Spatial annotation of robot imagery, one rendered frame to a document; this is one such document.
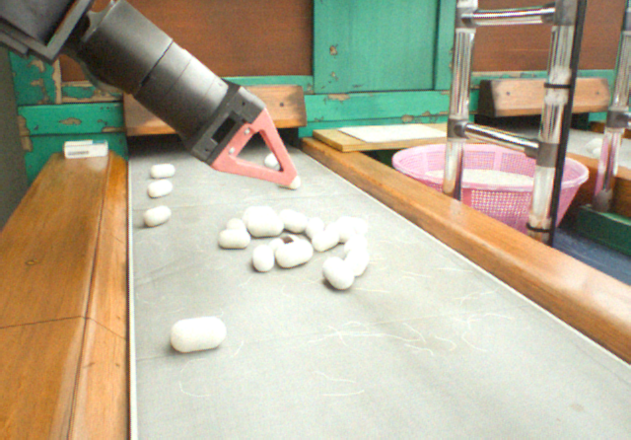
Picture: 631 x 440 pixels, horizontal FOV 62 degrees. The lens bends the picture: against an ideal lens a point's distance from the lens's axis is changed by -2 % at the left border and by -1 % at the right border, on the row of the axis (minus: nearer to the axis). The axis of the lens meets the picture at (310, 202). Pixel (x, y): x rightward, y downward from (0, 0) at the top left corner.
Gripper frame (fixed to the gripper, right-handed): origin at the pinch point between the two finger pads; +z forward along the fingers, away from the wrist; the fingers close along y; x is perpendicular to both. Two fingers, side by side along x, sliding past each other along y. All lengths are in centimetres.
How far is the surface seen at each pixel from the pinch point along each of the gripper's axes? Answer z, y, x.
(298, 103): 9.9, 42.6, -10.4
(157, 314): -4.1, -7.8, 14.2
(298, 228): 6.5, 4.6, 3.7
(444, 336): 10.1, -17.3, 1.9
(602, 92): 61, 43, -55
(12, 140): -26, 127, 44
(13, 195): -16, 127, 58
